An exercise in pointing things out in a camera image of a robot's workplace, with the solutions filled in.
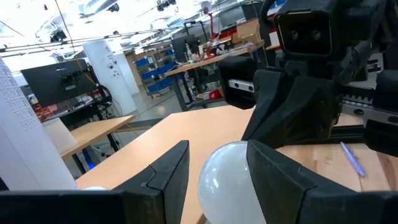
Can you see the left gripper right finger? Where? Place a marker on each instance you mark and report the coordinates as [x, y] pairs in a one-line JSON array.
[[295, 196]]

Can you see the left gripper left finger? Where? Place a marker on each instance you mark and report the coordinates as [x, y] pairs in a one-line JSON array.
[[140, 202]]

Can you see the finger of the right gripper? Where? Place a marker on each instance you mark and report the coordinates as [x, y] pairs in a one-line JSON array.
[[385, 137], [295, 105]]

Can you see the white lightbulb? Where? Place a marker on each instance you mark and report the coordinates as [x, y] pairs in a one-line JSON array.
[[227, 186]]

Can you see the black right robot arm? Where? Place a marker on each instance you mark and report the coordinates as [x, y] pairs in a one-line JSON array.
[[367, 18]]

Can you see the wooden workbench black legs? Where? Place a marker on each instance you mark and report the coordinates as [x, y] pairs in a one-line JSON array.
[[202, 62]]

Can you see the purple pen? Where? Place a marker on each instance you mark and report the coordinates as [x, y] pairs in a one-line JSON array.
[[353, 159]]

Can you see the brown cardboard box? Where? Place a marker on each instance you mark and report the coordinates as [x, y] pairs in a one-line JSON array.
[[248, 29]]

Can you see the red desk stand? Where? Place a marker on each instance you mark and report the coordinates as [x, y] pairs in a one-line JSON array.
[[212, 28]]

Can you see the small black monitor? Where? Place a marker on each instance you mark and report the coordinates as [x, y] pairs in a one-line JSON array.
[[183, 46]]

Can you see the shelf with blue bins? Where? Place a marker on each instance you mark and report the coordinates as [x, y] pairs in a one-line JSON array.
[[155, 74]]

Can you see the wooden side desk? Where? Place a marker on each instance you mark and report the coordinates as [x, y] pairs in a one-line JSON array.
[[93, 132]]

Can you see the black monitor cart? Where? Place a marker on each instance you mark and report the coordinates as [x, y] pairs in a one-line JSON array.
[[84, 115]]

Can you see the white round pillar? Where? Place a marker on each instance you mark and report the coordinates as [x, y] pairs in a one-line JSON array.
[[109, 77]]

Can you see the large black monitor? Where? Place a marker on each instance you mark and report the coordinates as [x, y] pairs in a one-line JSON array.
[[56, 82]]

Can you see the black aluminium rig frame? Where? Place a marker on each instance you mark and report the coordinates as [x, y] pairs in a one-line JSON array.
[[348, 135]]

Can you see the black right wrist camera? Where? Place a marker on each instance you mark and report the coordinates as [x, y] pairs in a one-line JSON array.
[[304, 34]]

